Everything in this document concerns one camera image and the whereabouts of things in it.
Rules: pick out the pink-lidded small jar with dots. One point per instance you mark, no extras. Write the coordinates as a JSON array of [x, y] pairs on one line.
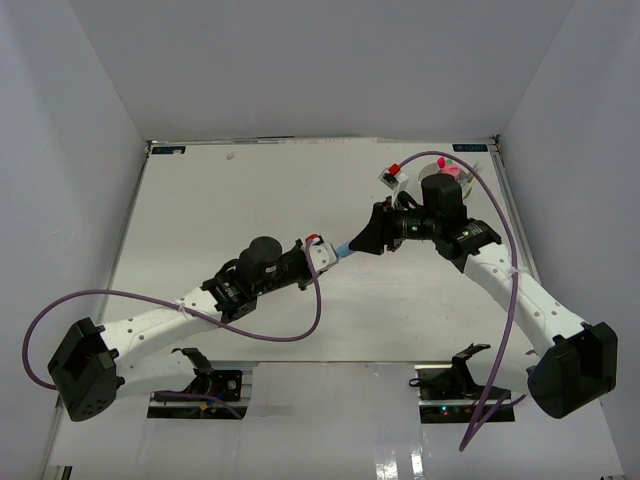
[[452, 170]]

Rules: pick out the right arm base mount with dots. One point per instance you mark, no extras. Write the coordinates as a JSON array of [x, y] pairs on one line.
[[446, 392]]

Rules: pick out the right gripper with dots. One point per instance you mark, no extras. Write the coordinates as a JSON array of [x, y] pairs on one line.
[[379, 231]]

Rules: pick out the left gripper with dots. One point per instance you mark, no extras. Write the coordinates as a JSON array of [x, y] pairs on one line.
[[299, 249]]

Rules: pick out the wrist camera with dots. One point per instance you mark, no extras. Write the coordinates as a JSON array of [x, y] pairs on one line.
[[322, 254], [394, 178]]

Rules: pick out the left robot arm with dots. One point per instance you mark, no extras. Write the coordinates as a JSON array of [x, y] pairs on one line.
[[96, 364]]

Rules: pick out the blue highlighter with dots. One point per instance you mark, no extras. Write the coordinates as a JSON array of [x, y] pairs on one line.
[[343, 250]]

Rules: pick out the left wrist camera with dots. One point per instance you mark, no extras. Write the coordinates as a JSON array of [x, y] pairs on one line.
[[322, 254]]

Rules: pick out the white round divided container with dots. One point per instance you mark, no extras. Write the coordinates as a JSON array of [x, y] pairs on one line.
[[466, 180]]

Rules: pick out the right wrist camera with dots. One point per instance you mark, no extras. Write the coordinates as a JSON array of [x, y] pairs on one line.
[[394, 178]]

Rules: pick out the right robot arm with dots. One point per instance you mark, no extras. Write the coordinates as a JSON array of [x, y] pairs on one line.
[[576, 361]]

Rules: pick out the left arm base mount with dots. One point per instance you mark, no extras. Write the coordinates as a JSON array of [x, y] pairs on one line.
[[216, 393]]

